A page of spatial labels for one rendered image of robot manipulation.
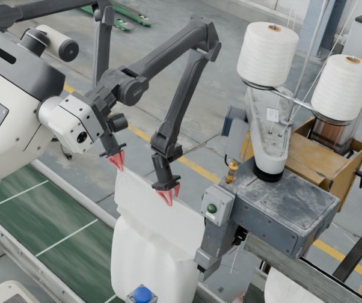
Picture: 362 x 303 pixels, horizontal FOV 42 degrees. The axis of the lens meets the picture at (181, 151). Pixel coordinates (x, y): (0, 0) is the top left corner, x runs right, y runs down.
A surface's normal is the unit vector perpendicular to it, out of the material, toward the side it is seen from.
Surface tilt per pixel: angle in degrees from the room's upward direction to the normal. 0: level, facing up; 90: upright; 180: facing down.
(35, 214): 0
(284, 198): 0
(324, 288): 90
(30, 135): 90
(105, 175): 0
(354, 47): 90
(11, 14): 63
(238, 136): 90
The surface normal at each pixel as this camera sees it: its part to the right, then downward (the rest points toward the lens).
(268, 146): 0.16, -0.82
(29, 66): -0.38, -0.25
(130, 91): 0.76, 0.47
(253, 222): -0.63, 0.35
